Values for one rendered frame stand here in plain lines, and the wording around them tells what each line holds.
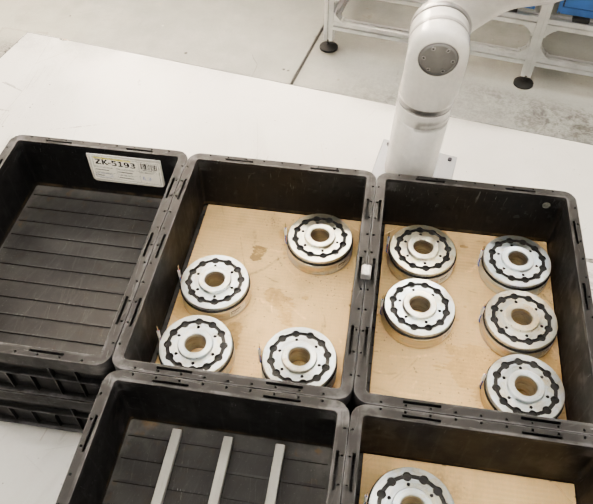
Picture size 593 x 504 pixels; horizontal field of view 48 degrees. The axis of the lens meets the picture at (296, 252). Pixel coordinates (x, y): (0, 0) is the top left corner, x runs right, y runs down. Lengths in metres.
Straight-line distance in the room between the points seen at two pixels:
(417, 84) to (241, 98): 0.60
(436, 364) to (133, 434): 0.42
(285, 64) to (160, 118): 1.44
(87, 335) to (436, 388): 0.50
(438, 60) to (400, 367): 0.45
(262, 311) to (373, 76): 1.99
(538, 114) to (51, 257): 2.11
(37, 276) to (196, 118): 0.59
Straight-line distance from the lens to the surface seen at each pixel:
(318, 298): 1.01
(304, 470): 0.88
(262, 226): 1.10
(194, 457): 0.90
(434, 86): 1.08
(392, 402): 0.81
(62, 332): 1.03
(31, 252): 1.15
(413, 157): 1.19
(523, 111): 2.81
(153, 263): 0.94
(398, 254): 1.03
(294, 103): 1.56
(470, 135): 1.52
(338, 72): 2.89
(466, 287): 1.05
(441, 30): 1.03
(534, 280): 1.05
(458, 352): 0.98
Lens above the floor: 1.64
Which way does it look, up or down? 50 degrees down
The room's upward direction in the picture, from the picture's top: straight up
